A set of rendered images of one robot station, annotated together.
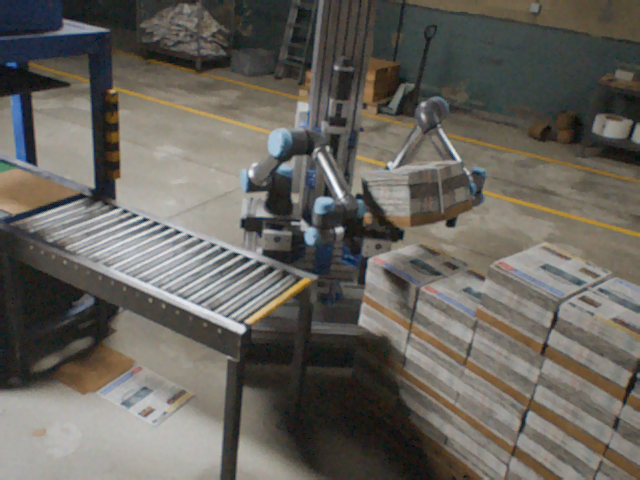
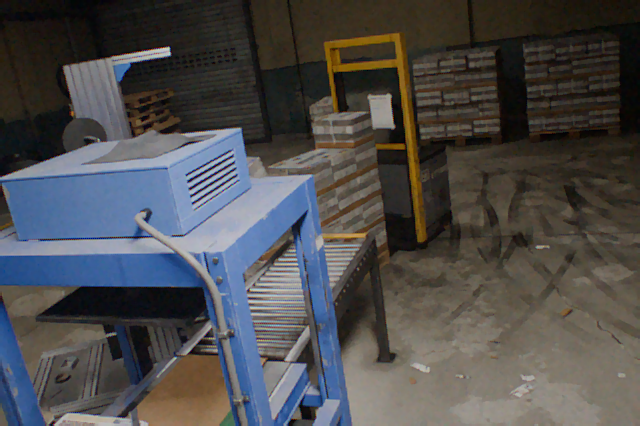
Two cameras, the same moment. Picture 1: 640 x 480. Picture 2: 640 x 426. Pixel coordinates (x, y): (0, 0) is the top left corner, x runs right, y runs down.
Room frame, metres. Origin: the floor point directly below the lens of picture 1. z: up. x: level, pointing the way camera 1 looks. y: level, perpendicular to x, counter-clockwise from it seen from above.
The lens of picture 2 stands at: (2.54, 3.54, 2.04)
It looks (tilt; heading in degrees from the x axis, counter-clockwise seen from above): 17 degrees down; 264
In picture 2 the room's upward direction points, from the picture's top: 9 degrees counter-clockwise
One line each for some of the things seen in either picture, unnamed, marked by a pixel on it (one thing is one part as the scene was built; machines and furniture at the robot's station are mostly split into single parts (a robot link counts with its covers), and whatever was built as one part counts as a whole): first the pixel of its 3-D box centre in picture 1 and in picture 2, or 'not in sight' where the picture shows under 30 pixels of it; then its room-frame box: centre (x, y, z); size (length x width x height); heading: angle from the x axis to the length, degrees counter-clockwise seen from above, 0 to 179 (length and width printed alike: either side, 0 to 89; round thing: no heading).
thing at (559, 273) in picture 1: (553, 268); (298, 163); (2.18, -0.88, 1.06); 0.37 x 0.29 x 0.01; 133
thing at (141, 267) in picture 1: (162, 258); (296, 285); (2.42, 0.64, 0.77); 0.47 x 0.05 x 0.05; 153
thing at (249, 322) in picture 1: (280, 301); (332, 236); (2.13, 0.11, 0.81); 0.43 x 0.03 x 0.02; 153
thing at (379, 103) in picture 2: not in sight; (372, 106); (1.42, -1.59, 1.27); 0.57 x 0.01 x 0.65; 134
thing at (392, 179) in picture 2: not in sight; (404, 192); (1.17, -1.83, 0.40); 0.69 x 0.55 x 0.80; 134
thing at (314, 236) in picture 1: (320, 234); not in sight; (2.37, -0.01, 1.00); 0.11 x 0.08 x 0.09; 130
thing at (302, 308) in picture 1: (299, 366); not in sight; (2.38, 0.01, 0.34); 0.06 x 0.06 x 0.68; 63
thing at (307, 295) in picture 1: (190, 242); (248, 296); (2.67, 0.58, 0.74); 1.34 x 0.05 x 0.12; 63
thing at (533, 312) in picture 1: (542, 296); (301, 178); (2.18, -0.87, 0.95); 0.38 x 0.29 x 0.23; 133
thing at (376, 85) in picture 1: (352, 80); not in sight; (9.15, -0.21, 0.28); 1.20 x 0.83 x 0.57; 63
